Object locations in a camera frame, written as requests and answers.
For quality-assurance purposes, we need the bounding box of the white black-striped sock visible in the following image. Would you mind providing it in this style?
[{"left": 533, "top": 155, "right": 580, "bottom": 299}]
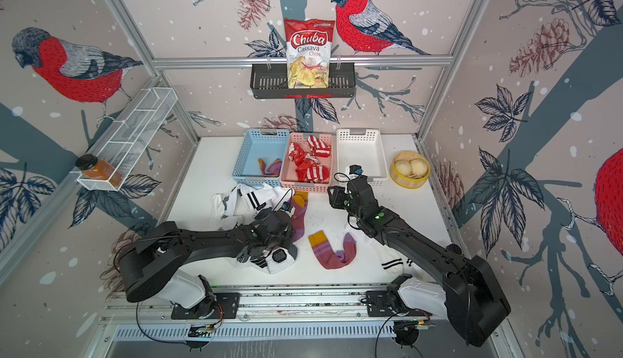
[
  {"left": 372, "top": 241, "right": 418, "bottom": 277},
  {"left": 212, "top": 184, "right": 293, "bottom": 219}
]

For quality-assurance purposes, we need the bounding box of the red santa pattern sock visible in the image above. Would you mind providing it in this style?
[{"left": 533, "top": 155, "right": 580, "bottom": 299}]
[{"left": 296, "top": 157, "right": 329, "bottom": 184}]

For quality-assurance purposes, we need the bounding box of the purple yellow sock top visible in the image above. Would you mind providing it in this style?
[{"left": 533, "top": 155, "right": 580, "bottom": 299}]
[{"left": 258, "top": 158, "right": 282, "bottom": 178}]

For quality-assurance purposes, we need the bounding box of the purple yellow sock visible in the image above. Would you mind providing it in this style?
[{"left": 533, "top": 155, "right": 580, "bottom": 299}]
[
  {"left": 290, "top": 191, "right": 308, "bottom": 242},
  {"left": 258, "top": 158, "right": 282, "bottom": 178},
  {"left": 308, "top": 231, "right": 357, "bottom": 270}
]

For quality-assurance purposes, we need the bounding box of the purple yellow sock bottom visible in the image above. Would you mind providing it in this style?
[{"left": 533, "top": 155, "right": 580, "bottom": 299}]
[{"left": 308, "top": 231, "right": 357, "bottom": 270}]

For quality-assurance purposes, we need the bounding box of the red white striped sock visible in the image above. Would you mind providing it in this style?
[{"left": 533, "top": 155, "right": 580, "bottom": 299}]
[{"left": 307, "top": 135, "right": 331, "bottom": 158}]

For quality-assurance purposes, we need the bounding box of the red snowflake sock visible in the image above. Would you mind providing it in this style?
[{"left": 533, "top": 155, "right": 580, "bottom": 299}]
[{"left": 287, "top": 142, "right": 308, "bottom": 167}]

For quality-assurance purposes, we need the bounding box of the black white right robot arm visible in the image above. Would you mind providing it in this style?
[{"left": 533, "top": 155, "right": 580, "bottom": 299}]
[{"left": 328, "top": 176, "right": 511, "bottom": 347}]

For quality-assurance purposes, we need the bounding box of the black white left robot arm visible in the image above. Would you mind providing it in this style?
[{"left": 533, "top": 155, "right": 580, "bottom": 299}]
[{"left": 117, "top": 202, "right": 297, "bottom": 309}]

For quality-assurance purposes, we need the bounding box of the white plastic basket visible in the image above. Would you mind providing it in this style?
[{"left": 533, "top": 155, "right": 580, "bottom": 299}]
[{"left": 335, "top": 129, "right": 389, "bottom": 186}]

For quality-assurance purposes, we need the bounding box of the pink plastic basket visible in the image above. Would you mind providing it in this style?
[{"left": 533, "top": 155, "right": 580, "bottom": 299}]
[{"left": 281, "top": 132, "right": 335, "bottom": 192}]

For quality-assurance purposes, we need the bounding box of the blue plastic basket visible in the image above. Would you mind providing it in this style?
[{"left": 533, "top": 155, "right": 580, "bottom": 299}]
[{"left": 232, "top": 129, "right": 290, "bottom": 187}]

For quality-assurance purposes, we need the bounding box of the white grey patterned sock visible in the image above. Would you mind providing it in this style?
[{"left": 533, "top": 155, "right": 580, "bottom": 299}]
[{"left": 227, "top": 245, "right": 299, "bottom": 275}]

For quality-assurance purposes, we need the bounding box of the yellow bowl with buns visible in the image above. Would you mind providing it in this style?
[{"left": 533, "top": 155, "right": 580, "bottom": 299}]
[{"left": 389, "top": 151, "right": 432, "bottom": 189}]

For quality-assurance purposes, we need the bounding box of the black round knob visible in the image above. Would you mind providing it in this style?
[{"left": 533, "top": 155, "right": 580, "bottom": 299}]
[{"left": 446, "top": 244, "right": 463, "bottom": 255}]

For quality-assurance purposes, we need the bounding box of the red Chuba cassava chips bag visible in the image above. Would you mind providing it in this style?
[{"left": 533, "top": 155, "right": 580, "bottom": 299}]
[{"left": 284, "top": 19, "right": 335, "bottom": 89}]

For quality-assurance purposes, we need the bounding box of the orange spice jar black lid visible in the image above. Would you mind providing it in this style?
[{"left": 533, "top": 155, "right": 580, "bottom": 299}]
[{"left": 76, "top": 154, "right": 123, "bottom": 187}]

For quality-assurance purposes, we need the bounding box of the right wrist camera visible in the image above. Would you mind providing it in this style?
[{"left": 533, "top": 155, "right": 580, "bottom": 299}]
[{"left": 348, "top": 164, "right": 363, "bottom": 176}]

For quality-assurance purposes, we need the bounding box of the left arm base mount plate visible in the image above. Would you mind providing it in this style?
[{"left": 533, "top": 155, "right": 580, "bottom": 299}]
[{"left": 171, "top": 292, "right": 241, "bottom": 320}]

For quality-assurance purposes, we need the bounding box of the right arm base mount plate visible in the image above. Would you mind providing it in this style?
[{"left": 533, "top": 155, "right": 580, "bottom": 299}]
[{"left": 360, "top": 291, "right": 431, "bottom": 319}]

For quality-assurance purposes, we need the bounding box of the black wall-mounted wire basket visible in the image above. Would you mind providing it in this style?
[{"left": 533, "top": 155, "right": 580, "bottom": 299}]
[{"left": 250, "top": 63, "right": 356, "bottom": 99}]

